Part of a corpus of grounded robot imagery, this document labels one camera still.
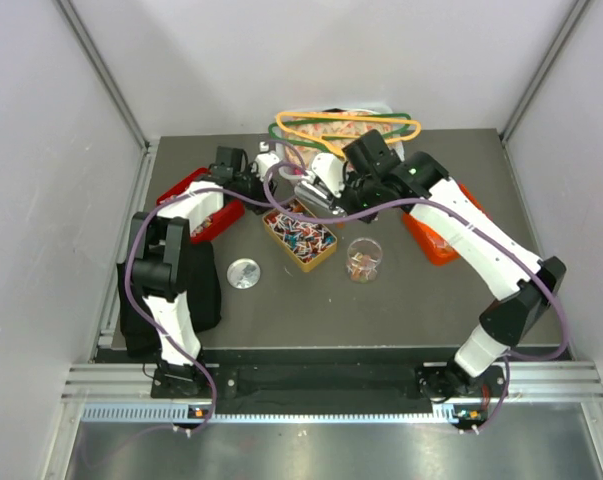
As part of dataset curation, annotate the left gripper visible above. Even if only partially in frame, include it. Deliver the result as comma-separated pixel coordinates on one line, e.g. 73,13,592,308
232,164,277,216

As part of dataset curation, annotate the silver metal scoop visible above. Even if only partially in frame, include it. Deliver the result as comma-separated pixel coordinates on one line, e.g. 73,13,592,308
294,180,345,217

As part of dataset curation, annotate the clear glass jar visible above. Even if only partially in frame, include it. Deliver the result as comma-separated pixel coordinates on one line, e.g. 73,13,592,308
346,237,383,284

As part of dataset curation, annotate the gold candy tin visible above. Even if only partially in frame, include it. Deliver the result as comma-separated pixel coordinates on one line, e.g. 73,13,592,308
262,209,338,273

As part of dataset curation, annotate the orange candy tray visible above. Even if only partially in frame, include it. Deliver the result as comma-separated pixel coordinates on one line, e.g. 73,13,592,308
400,182,487,266

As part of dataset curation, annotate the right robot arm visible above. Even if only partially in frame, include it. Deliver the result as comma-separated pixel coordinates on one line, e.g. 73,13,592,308
312,130,567,396

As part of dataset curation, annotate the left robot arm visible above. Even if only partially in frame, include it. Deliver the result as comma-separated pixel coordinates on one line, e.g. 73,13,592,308
122,146,280,399

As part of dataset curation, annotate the red candy tray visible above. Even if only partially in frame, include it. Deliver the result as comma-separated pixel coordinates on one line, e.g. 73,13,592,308
155,167,245,244

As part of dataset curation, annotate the floral fabric item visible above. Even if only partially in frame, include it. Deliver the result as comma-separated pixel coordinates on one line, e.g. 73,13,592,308
274,116,401,164

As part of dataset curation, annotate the white plastic basket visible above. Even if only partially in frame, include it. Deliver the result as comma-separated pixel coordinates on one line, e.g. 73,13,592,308
273,103,407,176

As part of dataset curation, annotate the yellow clothes hanger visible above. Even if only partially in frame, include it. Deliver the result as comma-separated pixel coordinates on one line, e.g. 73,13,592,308
274,110,422,157

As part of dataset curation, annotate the green clothes hanger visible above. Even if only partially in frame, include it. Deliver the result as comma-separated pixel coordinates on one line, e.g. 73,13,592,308
267,112,413,151

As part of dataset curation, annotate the silver jar lid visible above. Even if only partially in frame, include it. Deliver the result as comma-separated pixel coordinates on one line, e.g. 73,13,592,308
226,258,261,290

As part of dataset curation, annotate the black cloth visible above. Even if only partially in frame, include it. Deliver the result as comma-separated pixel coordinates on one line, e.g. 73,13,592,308
116,242,222,359

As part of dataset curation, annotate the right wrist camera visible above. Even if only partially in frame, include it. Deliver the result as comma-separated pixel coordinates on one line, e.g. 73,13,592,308
310,153,345,198

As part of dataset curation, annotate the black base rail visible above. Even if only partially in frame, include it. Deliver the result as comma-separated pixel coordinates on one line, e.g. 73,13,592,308
150,347,493,415

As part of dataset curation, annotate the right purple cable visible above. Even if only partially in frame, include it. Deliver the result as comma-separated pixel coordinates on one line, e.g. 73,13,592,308
263,160,572,434

